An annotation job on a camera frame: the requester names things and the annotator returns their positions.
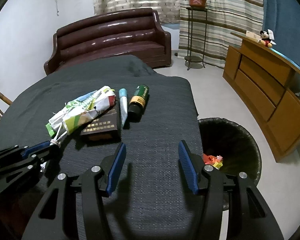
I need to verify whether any green white carton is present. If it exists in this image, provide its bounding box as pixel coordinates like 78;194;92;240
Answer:
45;99;96;138

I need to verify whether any yellow wrapper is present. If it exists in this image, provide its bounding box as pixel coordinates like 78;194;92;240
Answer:
213;162;223;170

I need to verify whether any orange plastic bag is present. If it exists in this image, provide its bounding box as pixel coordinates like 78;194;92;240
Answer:
203;153;223;166

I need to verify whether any dark brown cigarette box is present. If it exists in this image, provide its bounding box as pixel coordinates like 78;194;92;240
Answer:
81;107;121;141

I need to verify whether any white wrapper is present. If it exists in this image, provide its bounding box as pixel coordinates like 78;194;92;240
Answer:
63;86;116;121

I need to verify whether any white blue cream tube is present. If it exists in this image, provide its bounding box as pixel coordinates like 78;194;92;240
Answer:
119;88;128;127

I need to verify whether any green yellow bottle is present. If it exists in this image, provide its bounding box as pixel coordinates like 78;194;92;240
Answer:
128;85;149;115

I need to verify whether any light blue sachet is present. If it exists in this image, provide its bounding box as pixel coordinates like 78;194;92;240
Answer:
76;90;97;102

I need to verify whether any black trash bin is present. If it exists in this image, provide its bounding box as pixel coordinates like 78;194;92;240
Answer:
198;117;263;211

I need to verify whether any dark green table cloth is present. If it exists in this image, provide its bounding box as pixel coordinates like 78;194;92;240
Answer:
0;55;202;239

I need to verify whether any wooden sideboard cabinet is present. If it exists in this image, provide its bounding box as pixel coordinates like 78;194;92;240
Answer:
223;35;300;162

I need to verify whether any dark brown leather sofa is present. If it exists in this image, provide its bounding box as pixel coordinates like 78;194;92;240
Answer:
44;8;172;75

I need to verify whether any black metal plant stand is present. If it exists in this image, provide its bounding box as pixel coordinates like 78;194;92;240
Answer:
184;6;209;71

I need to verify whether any small beige box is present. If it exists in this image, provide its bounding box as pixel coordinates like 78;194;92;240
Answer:
245;30;261;42

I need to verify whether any mickey mouse plush toy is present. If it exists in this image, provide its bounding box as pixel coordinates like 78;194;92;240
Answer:
258;29;276;48

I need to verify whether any striped curtain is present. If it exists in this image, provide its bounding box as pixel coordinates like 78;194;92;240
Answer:
191;0;263;68

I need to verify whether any blue curtain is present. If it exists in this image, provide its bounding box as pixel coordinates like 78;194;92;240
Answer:
263;0;300;67

